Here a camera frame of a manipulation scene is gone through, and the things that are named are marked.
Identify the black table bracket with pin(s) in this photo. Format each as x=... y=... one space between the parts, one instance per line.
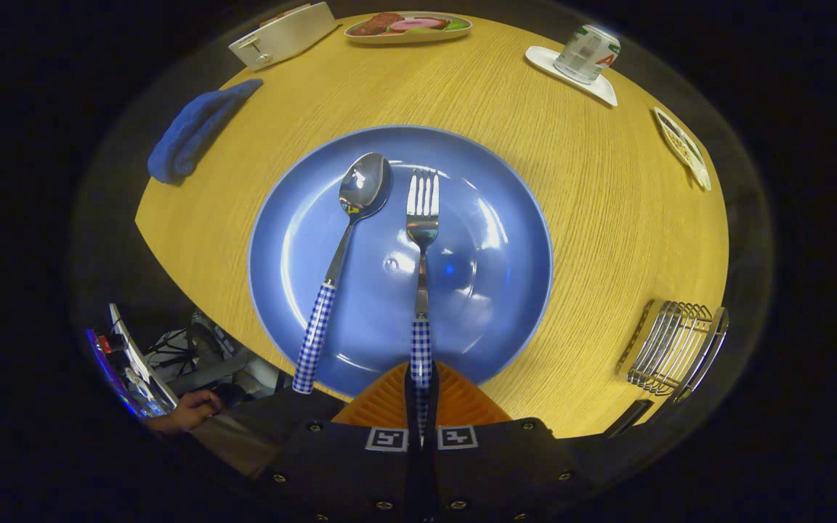
x=629 y=418

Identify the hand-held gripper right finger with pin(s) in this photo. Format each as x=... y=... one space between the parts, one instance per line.
x=491 y=472

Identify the white coaster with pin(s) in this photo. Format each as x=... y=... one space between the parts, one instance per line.
x=604 y=91

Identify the blue folded cloth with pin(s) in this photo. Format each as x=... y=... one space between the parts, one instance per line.
x=193 y=131

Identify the laptop with purple screen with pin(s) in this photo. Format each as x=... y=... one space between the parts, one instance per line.
x=139 y=363

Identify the blue plate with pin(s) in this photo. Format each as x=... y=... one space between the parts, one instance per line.
x=476 y=290

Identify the oval plate of food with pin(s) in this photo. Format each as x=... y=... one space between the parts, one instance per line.
x=407 y=25

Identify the white divided snack dish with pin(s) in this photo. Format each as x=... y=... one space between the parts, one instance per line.
x=684 y=149

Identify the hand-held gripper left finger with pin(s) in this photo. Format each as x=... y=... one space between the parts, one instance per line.
x=346 y=472

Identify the white toaster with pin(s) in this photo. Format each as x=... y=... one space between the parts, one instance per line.
x=288 y=36

